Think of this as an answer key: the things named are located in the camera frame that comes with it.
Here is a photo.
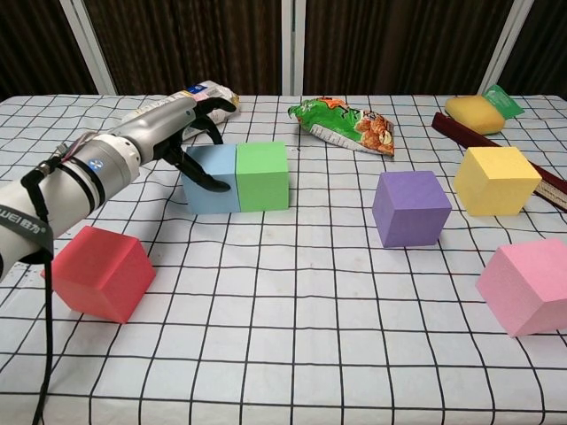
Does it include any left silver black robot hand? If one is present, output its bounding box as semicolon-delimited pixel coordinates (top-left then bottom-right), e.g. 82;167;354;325
115;97;237;192

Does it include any blue foam cube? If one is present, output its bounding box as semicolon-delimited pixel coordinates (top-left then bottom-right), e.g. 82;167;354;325
181;143;243;216

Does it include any red foam cube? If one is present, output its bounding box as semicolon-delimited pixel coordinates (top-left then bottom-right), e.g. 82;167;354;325
40;225;157;324

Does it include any purple foam cube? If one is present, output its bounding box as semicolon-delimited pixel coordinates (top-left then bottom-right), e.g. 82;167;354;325
371;170;453;249

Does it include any pink foam cube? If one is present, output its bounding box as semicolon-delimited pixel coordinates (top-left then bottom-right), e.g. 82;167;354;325
475;237;567;339

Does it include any white cracker package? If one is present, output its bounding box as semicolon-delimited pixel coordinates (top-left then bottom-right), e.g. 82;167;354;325
121;80;241;143

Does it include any green foam cube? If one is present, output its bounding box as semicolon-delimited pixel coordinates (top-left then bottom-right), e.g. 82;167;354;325
234;141;291;212

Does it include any green snack bag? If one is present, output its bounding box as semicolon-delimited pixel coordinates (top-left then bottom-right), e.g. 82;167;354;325
287;96;396;158

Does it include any white black checkered tablecloth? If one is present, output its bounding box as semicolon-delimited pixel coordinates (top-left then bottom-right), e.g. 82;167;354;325
0;94;567;425

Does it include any dark red folded fan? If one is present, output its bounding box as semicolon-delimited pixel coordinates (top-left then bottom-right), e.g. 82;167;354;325
431;112;567;212

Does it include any yellow sponge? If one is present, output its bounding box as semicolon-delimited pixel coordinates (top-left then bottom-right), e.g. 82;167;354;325
444;94;507;136

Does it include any yellow foam cube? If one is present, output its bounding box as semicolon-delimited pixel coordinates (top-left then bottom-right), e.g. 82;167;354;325
452;146;543;218

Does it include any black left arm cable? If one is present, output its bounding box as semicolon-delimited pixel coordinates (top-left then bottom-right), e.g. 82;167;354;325
20;161;57;425

